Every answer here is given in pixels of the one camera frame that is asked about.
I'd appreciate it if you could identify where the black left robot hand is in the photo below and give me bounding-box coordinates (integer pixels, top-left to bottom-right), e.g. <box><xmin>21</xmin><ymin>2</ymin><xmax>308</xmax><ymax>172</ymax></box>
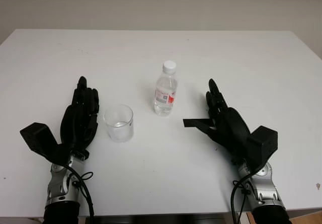
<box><xmin>59</xmin><ymin>76</ymin><xmax>101</xmax><ymax>161</ymax></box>

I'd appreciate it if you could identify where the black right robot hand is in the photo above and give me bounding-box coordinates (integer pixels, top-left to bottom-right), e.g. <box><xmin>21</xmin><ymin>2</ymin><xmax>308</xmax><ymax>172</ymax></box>
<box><xmin>183</xmin><ymin>78</ymin><xmax>253</xmax><ymax>160</ymax></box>

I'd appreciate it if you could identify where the clear plastic water bottle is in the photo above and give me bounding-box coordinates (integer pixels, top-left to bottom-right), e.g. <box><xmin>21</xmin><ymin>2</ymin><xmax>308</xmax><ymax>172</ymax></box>
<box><xmin>152</xmin><ymin>60</ymin><xmax>179</xmax><ymax>117</ymax></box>

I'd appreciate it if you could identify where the clear glass cup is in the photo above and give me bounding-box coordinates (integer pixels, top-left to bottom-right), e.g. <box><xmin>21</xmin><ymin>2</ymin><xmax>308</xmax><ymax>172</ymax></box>
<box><xmin>103</xmin><ymin>104</ymin><xmax>134</xmax><ymax>143</ymax></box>

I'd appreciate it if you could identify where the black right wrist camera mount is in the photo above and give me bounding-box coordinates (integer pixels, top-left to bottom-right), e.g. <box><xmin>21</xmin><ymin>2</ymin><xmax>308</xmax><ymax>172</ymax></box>
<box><xmin>247</xmin><ymin>125</ymin><xmax>279</xmax><ymax>172</ymax></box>

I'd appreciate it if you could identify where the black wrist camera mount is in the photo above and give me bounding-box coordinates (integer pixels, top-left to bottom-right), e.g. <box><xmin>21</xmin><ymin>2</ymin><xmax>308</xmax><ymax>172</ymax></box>
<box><xmin>19</xmin><ymin>122</ymin><xmax>70</xmax><ymax>165</ymax></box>
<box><xmin>247</xmin><ymin>125</ymin><xmax>279</xmax><ymax>172</ymax></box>

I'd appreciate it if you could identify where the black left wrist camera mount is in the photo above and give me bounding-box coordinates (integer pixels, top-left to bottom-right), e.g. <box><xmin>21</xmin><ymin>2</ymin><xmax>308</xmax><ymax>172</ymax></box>
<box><xmin>19</xmin><ymin>122</ymin><xmax>70</xmax><ymax>165</ymax></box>

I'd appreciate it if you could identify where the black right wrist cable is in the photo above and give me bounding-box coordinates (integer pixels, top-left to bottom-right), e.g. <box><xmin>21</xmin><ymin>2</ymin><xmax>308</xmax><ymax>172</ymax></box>
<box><xmin>230</xmin><ymin>167</ymin><xmax>255</xmax><ymax>224</ymax></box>

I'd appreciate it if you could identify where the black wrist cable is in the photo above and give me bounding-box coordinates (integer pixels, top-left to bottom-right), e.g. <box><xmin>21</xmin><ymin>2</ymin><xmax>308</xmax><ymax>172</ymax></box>
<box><xmin>230</xmin><ymin>167</ymin><xmax>255</xmax><ymax>224</ymax></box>
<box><xmin>62</xmin><ymin>162</ymin><xmax>96</xmax><ymax>224</ymax></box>

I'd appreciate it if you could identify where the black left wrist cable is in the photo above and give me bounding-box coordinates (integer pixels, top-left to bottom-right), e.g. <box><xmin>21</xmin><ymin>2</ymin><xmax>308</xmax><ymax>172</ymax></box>
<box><xmin>62</xmin><ymin>162</ymin><xmax>96</xmax><ymax>224</ymax></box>

